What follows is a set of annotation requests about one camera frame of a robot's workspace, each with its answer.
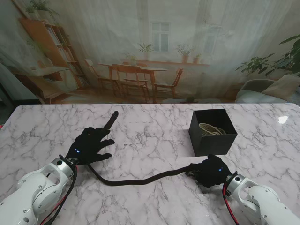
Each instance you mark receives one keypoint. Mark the beige braided belt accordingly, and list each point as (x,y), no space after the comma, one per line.
(221,131)
(207,129)

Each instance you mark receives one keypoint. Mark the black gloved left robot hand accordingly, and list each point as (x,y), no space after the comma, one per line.
(89,147)

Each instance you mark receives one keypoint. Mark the printed room scene backdrop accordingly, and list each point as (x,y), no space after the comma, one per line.
(150,47)

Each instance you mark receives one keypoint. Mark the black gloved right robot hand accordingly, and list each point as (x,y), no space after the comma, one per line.
(211,172)

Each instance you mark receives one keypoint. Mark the dark brown braided belt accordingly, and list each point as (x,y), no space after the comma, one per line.
(140,181)

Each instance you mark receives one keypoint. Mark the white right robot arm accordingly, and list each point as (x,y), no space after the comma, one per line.
(257,204)

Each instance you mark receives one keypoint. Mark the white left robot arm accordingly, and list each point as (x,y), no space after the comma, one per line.
(37,194)

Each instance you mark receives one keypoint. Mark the black belt storage box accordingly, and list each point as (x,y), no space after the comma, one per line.
(211,143)

